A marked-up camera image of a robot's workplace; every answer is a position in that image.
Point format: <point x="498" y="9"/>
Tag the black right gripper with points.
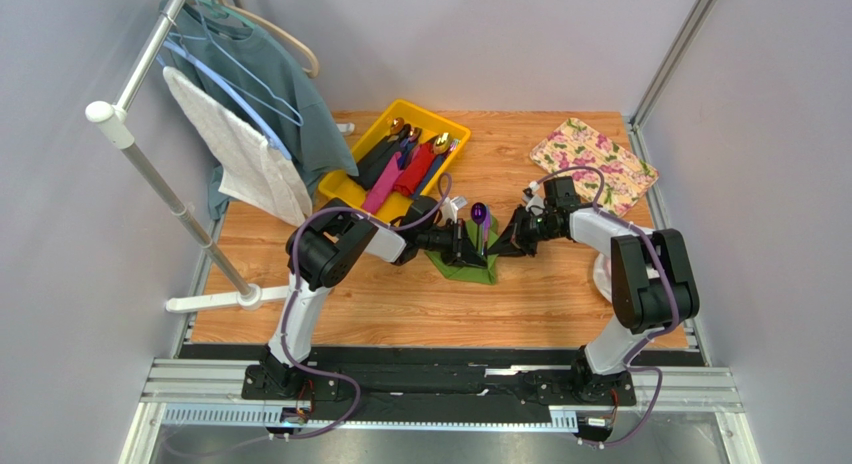
<point x="522" y="230"/>

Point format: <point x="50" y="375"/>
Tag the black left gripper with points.
<point x="462" y="250"/>

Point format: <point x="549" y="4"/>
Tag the green paper napkin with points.
<point x="486" y="276"/>

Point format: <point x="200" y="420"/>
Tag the dark purple spoon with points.
<point x="478" y="216"/>

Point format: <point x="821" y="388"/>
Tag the iridescent rainbow table knife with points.
<point x="486" y="227"/>

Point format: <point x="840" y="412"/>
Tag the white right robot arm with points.
<point x="653" y="289"/>

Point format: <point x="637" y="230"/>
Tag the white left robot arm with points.
<point x="322" y="252"/>

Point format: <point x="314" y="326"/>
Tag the blue rolled napkin in bin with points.
<point x="433" y="169"/>

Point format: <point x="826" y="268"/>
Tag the pink rolled napkin in bin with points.
<point x="383" y="187"/>

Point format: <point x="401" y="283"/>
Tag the red rolled napkin in bin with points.
<point x="418" y="164"/>

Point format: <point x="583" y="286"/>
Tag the black rolled napkin in bin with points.
<point x="373" y="163"/>

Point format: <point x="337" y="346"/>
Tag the white mesh food cover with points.
<point x="602" y="278"/>

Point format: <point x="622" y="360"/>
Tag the floral patterned tray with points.
<point x="603" y="169"/>

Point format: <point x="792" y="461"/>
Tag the yellow plastic cutlery bin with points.
<point x="425" y="125"/>

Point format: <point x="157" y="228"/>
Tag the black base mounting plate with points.
<point x="444" y="385"/>

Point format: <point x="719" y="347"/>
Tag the white towel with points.
<point x="253" y="170"/>

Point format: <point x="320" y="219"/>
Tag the grey-green t-shirt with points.
<point x="322" y="147"/>

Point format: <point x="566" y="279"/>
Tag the wooden clothes hanger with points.
<point x="234" y="9"/>

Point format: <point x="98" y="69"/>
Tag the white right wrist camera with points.
<point x="533" y="201"/>

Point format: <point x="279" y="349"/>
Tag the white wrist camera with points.
<point x="451" y="208"/>
<point x="533" y="201"/>

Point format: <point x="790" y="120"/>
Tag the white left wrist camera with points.
<point x="451" y="208"/>

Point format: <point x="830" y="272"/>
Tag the blue wire hanger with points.
<point x="244" y="68"/>

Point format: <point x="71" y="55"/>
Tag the aluminium frame rail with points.
<point x="209" y="392"/>

